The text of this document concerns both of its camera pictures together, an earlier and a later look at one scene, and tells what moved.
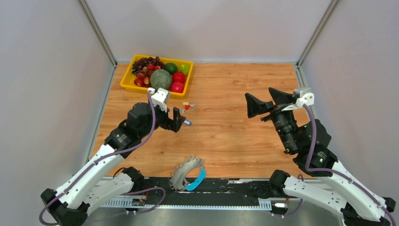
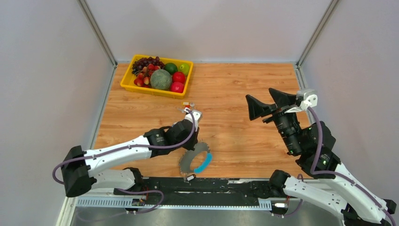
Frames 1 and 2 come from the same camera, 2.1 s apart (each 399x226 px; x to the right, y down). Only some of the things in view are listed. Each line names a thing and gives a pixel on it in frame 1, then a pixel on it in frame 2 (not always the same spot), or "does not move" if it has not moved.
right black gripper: [255, 107] does not move
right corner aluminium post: [332, 4] does not move
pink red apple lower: [178, 87] does not move
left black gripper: [170, 124] → [191, 146]
